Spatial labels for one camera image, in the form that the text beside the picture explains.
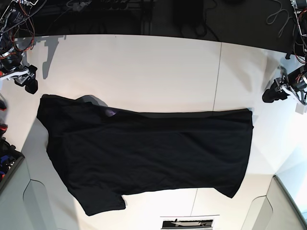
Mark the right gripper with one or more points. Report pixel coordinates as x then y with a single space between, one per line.
12 68

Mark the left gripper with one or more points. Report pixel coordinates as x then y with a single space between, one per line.
288 84

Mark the black t-shirt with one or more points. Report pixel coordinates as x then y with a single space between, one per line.
102 153

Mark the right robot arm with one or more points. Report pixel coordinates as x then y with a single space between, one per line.
16 16

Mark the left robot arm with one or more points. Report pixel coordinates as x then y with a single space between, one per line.
298 46

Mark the pile of orange black tools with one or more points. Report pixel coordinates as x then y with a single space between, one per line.
8 154

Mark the grey left corner panel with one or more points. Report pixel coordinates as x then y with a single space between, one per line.
24 203

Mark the printed paper sheet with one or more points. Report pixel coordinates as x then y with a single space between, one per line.
190 223

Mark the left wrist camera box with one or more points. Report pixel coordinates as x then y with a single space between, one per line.
301 109

